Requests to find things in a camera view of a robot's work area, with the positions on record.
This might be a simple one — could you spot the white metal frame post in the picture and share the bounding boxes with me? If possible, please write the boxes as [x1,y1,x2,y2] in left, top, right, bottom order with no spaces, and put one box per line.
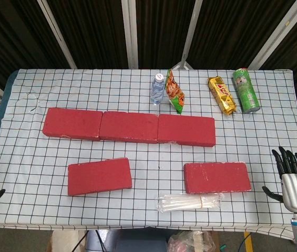
[37,0,77,69]
[121,0,140,70]
[173,0,204,70]
[248,0,297,70]

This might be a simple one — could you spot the clear wrapped straw bundle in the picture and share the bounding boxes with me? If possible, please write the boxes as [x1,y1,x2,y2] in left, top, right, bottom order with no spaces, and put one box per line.
[155,193,224,213]

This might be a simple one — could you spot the small clear water bottle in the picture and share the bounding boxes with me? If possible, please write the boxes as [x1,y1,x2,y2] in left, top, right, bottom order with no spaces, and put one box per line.
[151,73,165,106]

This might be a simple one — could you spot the gold biscuit pack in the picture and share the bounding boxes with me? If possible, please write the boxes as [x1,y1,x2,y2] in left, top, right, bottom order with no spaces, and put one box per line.
[207,76,237,117]

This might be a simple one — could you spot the green chip can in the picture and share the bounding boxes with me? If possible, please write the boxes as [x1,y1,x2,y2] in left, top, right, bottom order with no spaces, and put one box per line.
[232,67,261,114]

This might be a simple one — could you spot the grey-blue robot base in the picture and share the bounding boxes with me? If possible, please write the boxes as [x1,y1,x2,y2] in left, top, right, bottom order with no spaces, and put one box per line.
[85,229,169,252]

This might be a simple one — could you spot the orange green snack bag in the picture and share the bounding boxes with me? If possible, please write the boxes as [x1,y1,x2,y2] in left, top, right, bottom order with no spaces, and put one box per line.
[165,69,186,115]

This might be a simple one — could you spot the white black checkered tablecloth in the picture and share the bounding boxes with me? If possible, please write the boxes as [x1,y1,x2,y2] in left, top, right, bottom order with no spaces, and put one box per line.
[0,68,297,234]

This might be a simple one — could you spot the crumpled clear plastic bag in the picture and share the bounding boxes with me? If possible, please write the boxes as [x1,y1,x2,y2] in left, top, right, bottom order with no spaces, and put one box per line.
[168,230,217,252]

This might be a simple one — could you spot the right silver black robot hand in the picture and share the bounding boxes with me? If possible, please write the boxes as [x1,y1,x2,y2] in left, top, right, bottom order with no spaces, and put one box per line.
[262,146,297,214]

